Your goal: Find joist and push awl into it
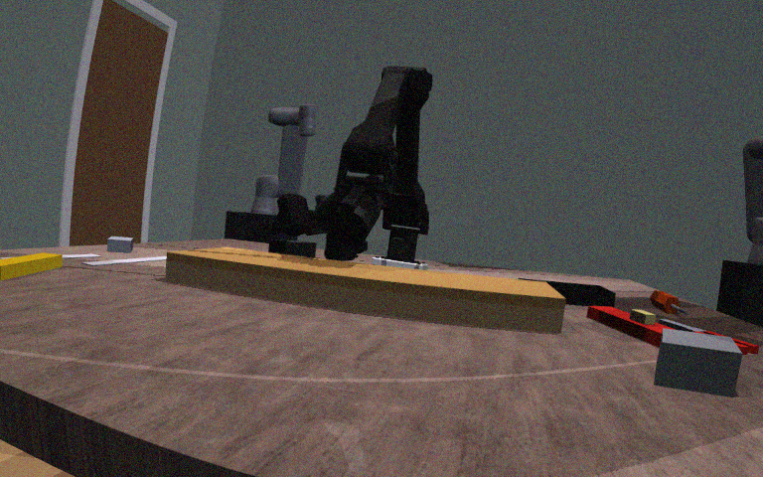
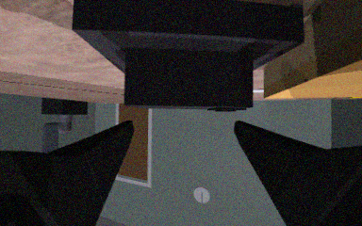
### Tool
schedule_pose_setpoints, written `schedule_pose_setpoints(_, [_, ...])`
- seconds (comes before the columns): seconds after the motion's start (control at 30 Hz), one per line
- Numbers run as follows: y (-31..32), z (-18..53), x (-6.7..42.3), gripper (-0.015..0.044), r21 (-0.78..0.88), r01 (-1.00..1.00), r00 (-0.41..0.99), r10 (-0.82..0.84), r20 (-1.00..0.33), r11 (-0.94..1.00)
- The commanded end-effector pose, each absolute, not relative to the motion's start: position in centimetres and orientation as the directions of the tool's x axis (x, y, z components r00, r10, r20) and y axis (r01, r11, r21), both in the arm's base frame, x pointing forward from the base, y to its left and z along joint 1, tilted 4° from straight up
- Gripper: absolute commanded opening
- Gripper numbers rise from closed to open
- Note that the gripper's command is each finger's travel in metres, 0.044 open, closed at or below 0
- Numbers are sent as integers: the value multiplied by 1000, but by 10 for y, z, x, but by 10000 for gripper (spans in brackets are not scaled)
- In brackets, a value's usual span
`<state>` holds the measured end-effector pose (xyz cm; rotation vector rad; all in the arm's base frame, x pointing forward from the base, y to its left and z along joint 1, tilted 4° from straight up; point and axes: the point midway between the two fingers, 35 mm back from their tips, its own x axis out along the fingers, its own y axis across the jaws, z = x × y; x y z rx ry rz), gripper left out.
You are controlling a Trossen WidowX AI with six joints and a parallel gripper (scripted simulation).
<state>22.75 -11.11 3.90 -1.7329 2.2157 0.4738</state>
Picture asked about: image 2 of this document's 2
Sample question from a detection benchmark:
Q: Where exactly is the long wooden panel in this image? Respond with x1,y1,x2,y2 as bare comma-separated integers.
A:
263,0,362,99

